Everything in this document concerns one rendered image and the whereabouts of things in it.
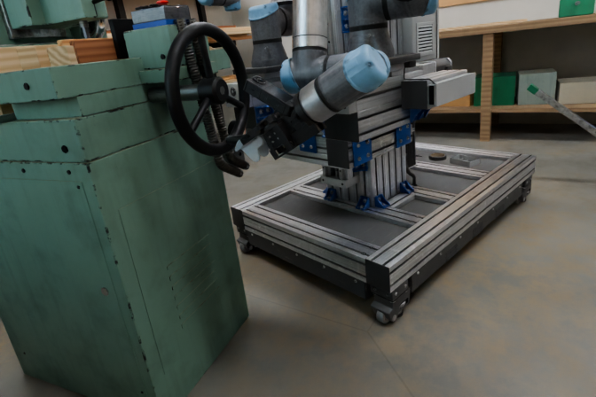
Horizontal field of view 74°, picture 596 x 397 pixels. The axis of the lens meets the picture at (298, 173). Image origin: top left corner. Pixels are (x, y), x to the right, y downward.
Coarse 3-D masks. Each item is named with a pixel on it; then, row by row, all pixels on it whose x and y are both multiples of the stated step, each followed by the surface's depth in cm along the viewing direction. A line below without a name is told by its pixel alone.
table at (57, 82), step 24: (24, 72) 74; (48, 72) 71; (72, 72) 75; (96, 72) 80; (120, 72) 85; (144, 72) 89; (216, 72) 102; (0, 96) 79; (24, 96) 76; (48, 96) 74; (72, 96) 75
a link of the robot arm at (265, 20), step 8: (256, 8) 147; (264, 8) 146; (272, 8) 148; (280, 8) 156; (256, 16) 148; (264, 16) 147; (272, 16) 148; (280, 16) 152; (256, 24) 149; (264, 24) 148; (272, 24) 149; (280, 24) 153; (256, 32) 150; (264, 32) 149; (272, 32) 150; (280, 32) 154; (256, 40) 151
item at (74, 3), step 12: (48, 0) 93; (60, 0) 91; (72, 0) 90; (84, 0) 90; (48, 12) 94; (60, 12) 92; (72, 12) 91; (84, 12) 90; (96, 12) 93; (48, 24) 95; (60, 24) 97; (72, 24) 100; (84, 24) 95
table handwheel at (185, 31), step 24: (192, 24) 80; (168, 72) 74; (240, 72) 96; (168, 96) 74; (192, 96) 88; (216, 96) 85; (240, 96) 98; (192, 120) 82; (240, 120) 97; (192, 144) 81; (216, 144) 88
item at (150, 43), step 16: (128, 32) 90; (144, 32) 88; (160, 32) 86; (176, 32) 88; (128, 48) 91; (144, 48) 90; (160, 48) 88; (208, 48) 98; (144, 64) 91; (160, 64) 89
